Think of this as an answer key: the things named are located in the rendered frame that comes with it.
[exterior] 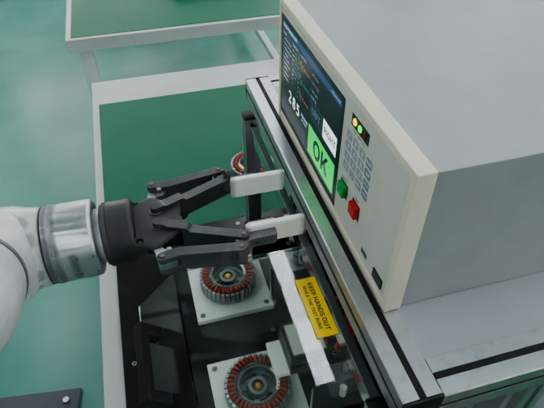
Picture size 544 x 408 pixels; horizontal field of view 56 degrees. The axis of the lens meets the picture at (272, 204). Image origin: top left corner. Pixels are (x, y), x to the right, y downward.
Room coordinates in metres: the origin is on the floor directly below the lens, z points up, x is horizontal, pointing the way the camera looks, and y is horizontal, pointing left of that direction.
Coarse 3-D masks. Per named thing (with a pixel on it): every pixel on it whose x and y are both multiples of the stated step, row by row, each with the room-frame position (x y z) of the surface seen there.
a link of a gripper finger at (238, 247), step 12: (168, 252) 0.37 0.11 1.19; (180, 252) 0.37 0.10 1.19; (192, 252) 0.37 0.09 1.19; (204, 252) 0.37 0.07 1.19; (216, 252) 0.37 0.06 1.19; (228, 252) 0.37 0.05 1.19; (240, 252) 0.38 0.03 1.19; (180, 264) 0.37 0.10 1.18; (192, 264) 0.37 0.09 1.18; (204, 264) 0.37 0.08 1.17; (216, 264) 0.37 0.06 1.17; (228, 264) 0.37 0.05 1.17; (240, 264) 0.38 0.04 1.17
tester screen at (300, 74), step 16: (288, 32) 0.73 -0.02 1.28; (288, 48) 0.72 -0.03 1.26; (288, 64) 0.72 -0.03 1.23; (304, 64) 0.65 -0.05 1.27; (288, 80) 0.72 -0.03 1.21; (304, 80) 0.65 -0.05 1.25; (320, 80) 0.59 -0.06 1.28; (304, 96) 0.64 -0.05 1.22; (320, 96) 0.59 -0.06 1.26; (336, 96) 0.54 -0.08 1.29; (304, 112) 0.64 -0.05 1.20; (320, 112) 0.58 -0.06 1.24; (336, 112) 0.53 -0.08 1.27; (304, 128) 0.64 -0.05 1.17; (336, 128) 0.53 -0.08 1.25; (304, 144) 0.63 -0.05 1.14; (320, 176) 0.57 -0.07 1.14
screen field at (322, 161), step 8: (312, 136) 0.60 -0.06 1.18; (312, 144) 0.60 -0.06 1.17; (320, 144) 0.57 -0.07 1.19; (312, 152) 0.60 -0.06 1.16; (320, 152) 0.57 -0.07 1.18; (320, 160) 0.57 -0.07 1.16; (328, 160) 0.54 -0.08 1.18; (320, 168) 0.57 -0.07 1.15; (328, 168) 0.54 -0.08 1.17; (328, 176) 0.54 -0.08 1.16; (328, 184) 0.54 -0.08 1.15
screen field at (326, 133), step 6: (312, 102) 0.61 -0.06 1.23; (312, 108) 0.61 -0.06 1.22; (312, 114) 0.61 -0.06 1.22; (318, 114) 0.59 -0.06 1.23; (312, 120) 0.61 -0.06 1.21; (318, 120) 0.59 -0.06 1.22; (324, 120) 0.57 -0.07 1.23; (318, 126) 0.59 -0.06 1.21; (324, 126) 0.57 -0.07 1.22; (324, 132) 0.56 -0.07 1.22; (330, 132) 0.54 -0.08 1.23; (324, 138) 0.56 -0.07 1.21; (330, 138) 0.54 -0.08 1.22; (336, 138) 0.52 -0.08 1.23; (330, 144) 0.54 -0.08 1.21; (336, 144) 0.52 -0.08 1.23; (330, 150) 0.54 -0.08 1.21
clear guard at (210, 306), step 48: (192, 288) 0.42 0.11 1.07; (240, 288) 0.42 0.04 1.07; (288, 288) 0.42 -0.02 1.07; (192, 336) 0.35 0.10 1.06; (240, 336) 0.35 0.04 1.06; (288, 336) 0.35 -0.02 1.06; (336, 336) 0.35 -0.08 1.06; (192, 384) 0.29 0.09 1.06; (240, 384) 0.29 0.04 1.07; (288, 384) 0.29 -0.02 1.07; (336, 384) 0.29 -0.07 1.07
